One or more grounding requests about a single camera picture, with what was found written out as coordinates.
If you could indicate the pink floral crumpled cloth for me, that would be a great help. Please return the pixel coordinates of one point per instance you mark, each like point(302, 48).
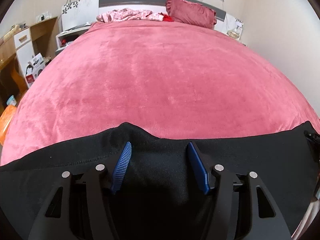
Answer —
point(127, 14)

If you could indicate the black pants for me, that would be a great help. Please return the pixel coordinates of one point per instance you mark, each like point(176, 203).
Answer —
point(159, 197)

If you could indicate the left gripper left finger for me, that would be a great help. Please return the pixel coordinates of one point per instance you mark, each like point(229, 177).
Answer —
point(78, 207)

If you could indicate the wooden desk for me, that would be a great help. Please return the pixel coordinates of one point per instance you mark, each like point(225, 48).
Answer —
point(12, 83)

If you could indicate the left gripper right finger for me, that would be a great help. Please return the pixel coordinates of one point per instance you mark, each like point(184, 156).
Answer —
point(240, 205)

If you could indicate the white wooden cabinet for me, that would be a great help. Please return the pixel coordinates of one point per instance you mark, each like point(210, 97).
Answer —
point(37, 38)

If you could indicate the light blue round container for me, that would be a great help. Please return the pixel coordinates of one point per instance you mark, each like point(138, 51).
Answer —
point(12, 101)

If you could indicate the grey white bedside table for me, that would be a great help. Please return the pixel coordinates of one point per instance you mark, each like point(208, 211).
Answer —
point(65, 38)

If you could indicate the orange plastic stool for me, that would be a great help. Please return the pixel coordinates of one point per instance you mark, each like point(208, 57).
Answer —
point(5, 120)

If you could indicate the pink bed blanket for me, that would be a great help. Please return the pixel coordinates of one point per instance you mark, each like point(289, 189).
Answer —
point(174, 80)

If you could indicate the right bedside table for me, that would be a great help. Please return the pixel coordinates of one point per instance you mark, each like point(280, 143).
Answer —
point(230, 26)

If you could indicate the dark red pillow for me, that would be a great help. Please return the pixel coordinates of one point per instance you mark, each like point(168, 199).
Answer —
point(191, 13)

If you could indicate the white appliance cardboard box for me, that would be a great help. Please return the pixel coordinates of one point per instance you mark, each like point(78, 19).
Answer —
point(34, 68)

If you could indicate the grey white headboard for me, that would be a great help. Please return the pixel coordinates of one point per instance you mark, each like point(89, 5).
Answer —
point(105, 5)

